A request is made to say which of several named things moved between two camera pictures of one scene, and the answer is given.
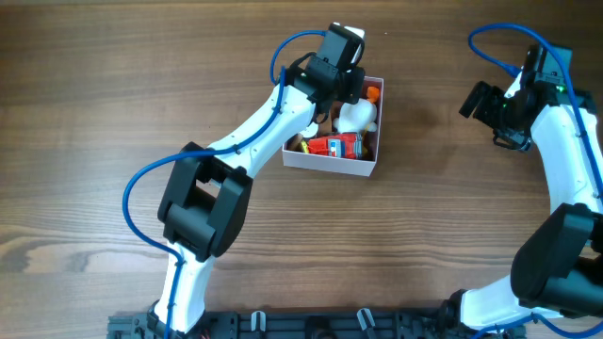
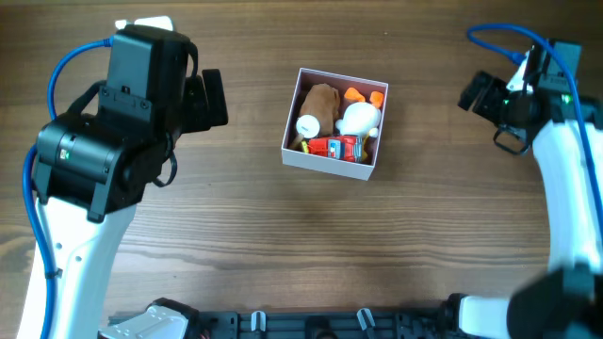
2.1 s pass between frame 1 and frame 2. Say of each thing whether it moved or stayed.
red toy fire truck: stayed
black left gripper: moved
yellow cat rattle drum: stayed
